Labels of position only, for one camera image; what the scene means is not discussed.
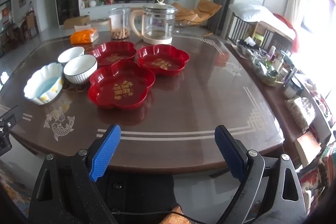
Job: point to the patterned bag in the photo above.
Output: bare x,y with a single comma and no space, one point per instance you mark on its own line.
302,113

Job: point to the white pillow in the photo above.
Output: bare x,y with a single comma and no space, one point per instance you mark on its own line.
249,12

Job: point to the window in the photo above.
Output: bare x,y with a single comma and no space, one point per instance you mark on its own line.
319,11

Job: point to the white television cabinet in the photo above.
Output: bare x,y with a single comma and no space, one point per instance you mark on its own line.
102,10

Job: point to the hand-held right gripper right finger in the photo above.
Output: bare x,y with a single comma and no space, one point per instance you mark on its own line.
228,155

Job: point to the round wooden stool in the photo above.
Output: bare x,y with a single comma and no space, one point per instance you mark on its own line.
101,22

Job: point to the red flower-shaped plate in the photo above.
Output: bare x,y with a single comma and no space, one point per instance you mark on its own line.
120,85
114,53
162,60

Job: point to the white bowl with blue flowers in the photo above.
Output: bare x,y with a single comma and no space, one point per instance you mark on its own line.
71,54

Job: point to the orange lounge chair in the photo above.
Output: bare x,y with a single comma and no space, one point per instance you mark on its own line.
202,11

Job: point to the red cloth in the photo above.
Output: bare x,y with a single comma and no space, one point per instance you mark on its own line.
286,22

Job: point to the white ribbed black-rimmed bowl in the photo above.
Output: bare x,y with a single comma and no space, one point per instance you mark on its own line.
80,69

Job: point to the clear plastic snack jar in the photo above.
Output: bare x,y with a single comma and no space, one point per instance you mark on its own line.
119,23

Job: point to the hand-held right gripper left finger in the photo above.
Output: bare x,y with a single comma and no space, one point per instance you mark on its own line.
105,153

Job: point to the cardboard box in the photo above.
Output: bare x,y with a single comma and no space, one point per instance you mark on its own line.
76,21

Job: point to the white vase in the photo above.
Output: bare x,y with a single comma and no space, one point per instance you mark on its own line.
92,3

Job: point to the orange tissue pack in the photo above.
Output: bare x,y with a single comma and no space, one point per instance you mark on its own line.
82,36

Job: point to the brown wooden side table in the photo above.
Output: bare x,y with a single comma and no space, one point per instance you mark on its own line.
267,103

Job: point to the floral rug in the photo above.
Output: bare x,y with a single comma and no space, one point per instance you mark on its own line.
10,187

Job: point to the blue scalloped bowl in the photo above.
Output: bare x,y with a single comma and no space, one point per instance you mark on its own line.
43,85

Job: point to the glass jar with dark lid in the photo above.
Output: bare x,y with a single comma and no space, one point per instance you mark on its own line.
291,87

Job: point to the dark wooden bench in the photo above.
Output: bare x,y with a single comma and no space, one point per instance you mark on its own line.
241,27

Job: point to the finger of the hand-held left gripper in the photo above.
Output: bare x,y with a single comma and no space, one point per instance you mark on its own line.
9,119

